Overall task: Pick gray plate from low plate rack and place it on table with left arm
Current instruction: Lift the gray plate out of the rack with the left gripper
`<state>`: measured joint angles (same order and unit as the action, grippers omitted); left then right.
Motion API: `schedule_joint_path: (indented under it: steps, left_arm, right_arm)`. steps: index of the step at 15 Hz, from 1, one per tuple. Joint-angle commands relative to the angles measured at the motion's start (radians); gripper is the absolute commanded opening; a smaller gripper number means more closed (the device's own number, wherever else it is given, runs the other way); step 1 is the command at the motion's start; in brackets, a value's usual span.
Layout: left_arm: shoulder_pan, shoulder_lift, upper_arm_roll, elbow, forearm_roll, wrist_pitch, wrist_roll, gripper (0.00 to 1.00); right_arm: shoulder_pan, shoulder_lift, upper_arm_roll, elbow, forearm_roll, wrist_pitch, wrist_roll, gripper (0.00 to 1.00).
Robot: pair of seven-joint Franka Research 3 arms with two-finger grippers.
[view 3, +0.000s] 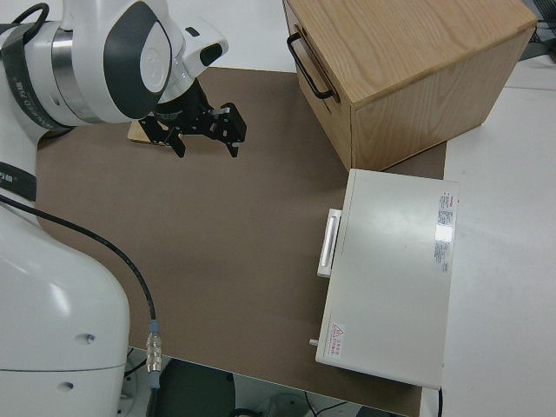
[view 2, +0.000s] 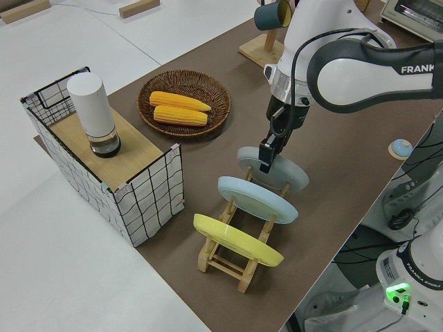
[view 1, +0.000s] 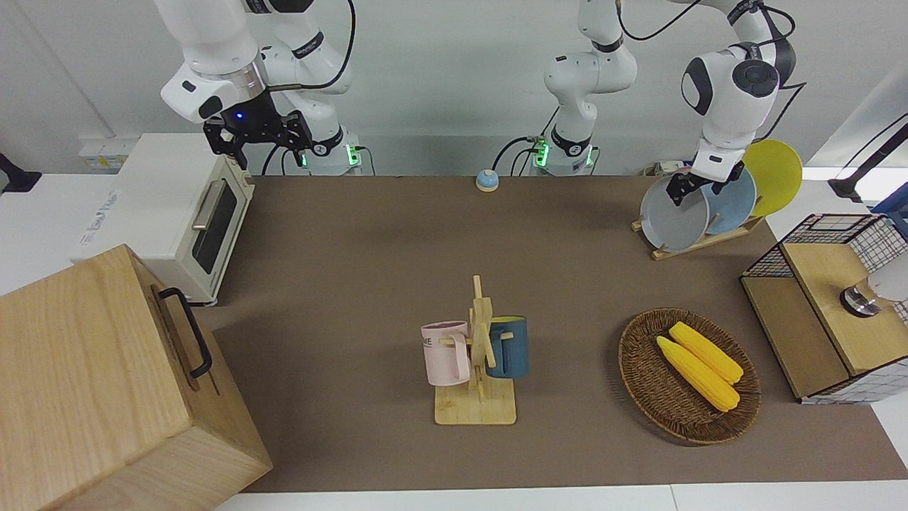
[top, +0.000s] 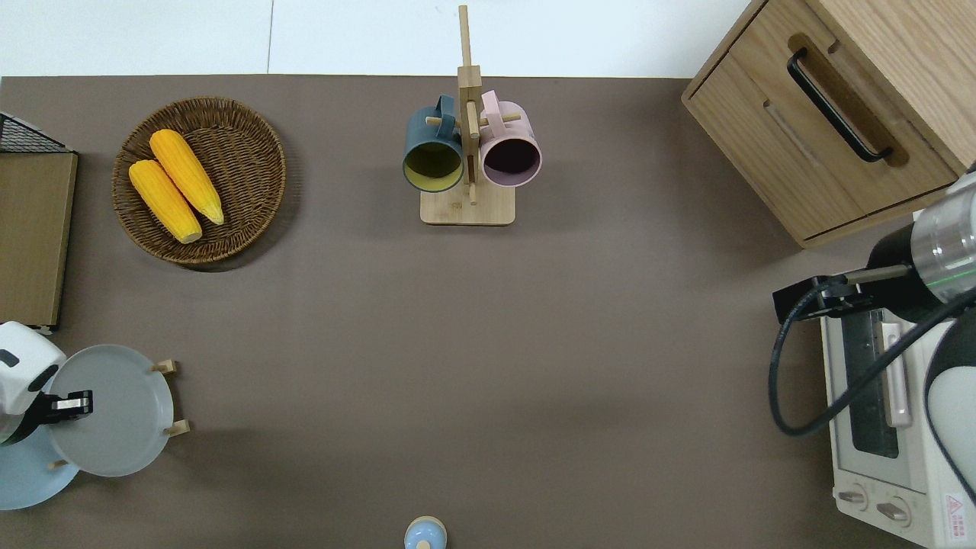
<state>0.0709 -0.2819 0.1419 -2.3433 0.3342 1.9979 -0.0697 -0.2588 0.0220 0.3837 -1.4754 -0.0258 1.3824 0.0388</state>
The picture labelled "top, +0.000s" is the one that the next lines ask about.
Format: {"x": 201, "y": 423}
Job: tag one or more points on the light wooden drawer cabinet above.
{"x": 854, "y": 91}

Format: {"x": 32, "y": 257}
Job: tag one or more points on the woven brown wicker basket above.
{"x": 244, "y": 160}

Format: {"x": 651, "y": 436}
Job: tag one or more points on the dark teal mug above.
{"x": 432, "y": 141}

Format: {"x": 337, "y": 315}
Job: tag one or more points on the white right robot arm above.
{"x": 945, "y": 244}

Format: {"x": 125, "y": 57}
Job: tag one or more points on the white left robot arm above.
{"x": 23, "y": 362}

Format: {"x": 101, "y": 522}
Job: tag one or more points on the wooden shelf board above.
{"x": 34, "y": 236}

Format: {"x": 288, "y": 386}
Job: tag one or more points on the pink mug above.
{"x": 511, "y": 133}

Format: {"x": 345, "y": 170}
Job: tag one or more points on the yellow corn cob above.
{"x": 187, "y": 175}
{"x": 164, "y": 202}

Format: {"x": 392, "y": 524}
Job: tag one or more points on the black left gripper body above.
{"x": 38, "y": 415}

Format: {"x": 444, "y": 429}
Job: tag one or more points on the light blue plate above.
{"x": 30, "y": 480}

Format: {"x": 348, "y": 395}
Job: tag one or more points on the gray plate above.
{"x": 122, "y": 415}

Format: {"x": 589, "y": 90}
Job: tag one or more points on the small blue white bottle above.
{"x": 425, "y": 535}

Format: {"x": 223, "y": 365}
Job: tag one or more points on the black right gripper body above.
{"x": 823, "y": 297}

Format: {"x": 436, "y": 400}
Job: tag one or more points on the wooden mug tree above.
{"x": 467, "y": 210}

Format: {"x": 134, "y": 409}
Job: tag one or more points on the wooden low plate rack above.
{"x": 179, "y": 428}

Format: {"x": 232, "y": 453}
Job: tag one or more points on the white toaster oven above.
{"x": 862, "y": 465}

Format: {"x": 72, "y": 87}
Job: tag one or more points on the silver oven knob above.
{"x": 894, "y": 511}
{"x": 854, "y": 499}

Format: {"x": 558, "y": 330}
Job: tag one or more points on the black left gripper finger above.
{"x": 72, "y": 402}

